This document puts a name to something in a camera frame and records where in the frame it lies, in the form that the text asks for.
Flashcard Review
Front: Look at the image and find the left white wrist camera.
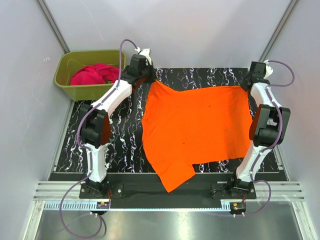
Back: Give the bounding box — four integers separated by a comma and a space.
135, 47, 152, 65

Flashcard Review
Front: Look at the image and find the olive green plastic bin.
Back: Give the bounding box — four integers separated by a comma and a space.
54, 50, 126, 102

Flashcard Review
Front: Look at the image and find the orange t shirt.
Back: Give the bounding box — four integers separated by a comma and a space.
141, 81, 252, 192

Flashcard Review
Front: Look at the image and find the magenta pink t shirt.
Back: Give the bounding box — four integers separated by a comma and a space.
70, 63, 119, 86

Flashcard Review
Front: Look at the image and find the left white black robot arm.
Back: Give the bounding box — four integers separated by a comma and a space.
76, 48, 155, 198

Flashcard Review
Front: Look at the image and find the orange connector box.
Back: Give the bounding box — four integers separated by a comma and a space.
232, 202, 247, 211
96, 201, 110, 209

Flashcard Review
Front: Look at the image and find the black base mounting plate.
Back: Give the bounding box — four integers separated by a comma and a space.
48, 171, 288, 210

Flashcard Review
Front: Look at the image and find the left orange connector box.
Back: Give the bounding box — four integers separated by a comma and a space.
96, 201, 110, 209

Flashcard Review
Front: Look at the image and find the aluminium frame rail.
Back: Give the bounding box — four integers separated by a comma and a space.
33, 181, 305, 212

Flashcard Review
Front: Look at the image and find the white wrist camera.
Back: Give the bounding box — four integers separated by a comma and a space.
263, 59, 274, 79
135, 47, 152, 65

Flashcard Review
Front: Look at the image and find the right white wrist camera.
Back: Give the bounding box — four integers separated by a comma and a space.
263, 59, 274, 79

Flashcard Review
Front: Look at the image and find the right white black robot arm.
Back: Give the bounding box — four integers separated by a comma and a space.
224, 60, 295, 199

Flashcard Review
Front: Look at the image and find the right orange connector box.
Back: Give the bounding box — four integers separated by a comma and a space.
232, 202, 247, 211

